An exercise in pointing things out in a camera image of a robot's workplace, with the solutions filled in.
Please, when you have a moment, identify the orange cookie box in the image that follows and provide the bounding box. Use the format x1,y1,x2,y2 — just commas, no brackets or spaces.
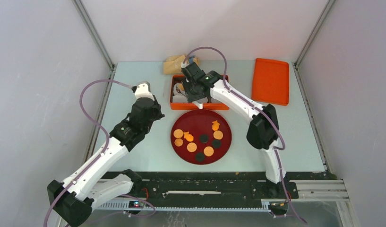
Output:
170,75,229,111

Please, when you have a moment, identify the orange fish shaped cookie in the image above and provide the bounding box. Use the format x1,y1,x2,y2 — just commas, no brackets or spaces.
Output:
183,131,194,142
212,121,220,131

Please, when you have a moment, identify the dark red round plate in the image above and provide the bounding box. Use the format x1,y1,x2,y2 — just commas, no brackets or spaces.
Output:
170,109,232,165

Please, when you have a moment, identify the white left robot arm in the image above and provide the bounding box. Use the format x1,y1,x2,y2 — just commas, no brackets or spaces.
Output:
47,96,164,227

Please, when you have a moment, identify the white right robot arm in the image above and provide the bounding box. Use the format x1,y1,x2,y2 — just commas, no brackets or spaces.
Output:
181,62,286,198

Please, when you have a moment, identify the white paper cupcake liner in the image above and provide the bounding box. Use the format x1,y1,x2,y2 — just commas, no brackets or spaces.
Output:
173,83,185,95
172,94,188,104

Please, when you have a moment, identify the beige cloth bag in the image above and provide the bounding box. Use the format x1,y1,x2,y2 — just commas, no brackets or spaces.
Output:
163,55,200,75

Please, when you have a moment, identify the dark chocolate round cookie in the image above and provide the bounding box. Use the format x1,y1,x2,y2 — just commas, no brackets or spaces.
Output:
195,153,206,163
212,139,222,149
199,134,209,144

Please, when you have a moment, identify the orange box lid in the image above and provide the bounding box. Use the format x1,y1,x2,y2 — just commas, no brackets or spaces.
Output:
251,58,290,106

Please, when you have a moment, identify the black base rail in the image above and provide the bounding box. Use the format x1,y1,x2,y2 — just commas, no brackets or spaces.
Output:
112,170,299,209

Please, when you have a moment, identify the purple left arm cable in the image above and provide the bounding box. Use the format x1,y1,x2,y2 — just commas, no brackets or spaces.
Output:
43,79,134,227

